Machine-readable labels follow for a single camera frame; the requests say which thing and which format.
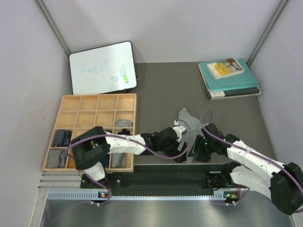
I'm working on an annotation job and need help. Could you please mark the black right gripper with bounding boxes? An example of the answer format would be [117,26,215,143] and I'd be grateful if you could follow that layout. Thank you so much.
[188,135,215,162]

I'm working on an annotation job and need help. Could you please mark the grey striped boxer shorts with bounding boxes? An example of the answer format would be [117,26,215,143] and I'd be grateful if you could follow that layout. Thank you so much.
[177,108,204,163]

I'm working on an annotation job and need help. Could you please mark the light grey underwear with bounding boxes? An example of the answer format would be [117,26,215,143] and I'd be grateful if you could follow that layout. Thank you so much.
[115,119,133,128]

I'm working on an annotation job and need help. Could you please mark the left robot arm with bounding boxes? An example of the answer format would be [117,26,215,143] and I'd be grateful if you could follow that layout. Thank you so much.
[68,126,187,188]

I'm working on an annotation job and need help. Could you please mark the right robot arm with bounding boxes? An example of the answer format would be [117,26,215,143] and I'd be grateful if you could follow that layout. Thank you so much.
[198,123,303,215]

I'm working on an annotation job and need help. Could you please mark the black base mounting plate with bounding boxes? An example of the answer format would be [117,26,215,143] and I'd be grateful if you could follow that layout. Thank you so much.
[80,165,251,196]

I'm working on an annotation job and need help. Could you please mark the black rolled garment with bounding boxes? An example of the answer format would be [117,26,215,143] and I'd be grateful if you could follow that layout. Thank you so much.
[117,129,131,135]

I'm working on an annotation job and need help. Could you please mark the grey rolled garment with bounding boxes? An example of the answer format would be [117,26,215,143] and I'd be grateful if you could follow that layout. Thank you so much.
[111,153,127,168]

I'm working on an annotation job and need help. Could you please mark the wooden compartment tray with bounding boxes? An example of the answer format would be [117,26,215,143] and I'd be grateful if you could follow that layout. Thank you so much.
[42,93,138,173]

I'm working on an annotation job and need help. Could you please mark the navy rolled garment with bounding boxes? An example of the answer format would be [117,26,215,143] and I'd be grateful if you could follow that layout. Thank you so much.
[100,154,110,168]

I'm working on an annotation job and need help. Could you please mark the green whiteboard marker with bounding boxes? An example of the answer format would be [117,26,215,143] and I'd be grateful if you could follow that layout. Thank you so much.
[122,65,128,83]

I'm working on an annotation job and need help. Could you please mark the yellow paperback book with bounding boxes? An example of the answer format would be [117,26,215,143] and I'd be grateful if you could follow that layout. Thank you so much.
[206,58,245,79]

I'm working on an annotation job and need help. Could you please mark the orange rolled garment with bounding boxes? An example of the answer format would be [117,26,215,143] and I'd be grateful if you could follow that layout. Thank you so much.
[66,157,75,169]

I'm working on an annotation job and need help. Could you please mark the white whiteboard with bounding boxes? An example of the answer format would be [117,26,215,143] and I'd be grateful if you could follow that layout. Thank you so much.
[69,41,137,95]

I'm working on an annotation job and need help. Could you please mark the dark blue rolled socks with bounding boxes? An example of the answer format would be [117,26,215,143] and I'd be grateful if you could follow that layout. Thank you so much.
[52,129,72,147]

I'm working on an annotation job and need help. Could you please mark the grey rolled socks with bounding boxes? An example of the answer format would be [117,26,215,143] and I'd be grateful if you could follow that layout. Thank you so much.
[47,149,67,168]

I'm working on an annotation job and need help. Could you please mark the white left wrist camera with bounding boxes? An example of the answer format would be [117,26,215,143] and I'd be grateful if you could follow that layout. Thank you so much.
[173,121,187,141]

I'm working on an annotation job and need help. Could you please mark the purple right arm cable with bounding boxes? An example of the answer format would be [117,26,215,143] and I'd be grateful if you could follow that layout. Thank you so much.
[200,108,303,206]

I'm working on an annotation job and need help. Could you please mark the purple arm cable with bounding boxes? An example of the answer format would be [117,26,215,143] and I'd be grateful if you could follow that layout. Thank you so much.
[200,108,303,206]
[66,119,193,206]

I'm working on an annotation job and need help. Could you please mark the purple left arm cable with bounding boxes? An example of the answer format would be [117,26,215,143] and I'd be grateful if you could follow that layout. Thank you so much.
[66,119,193,206]

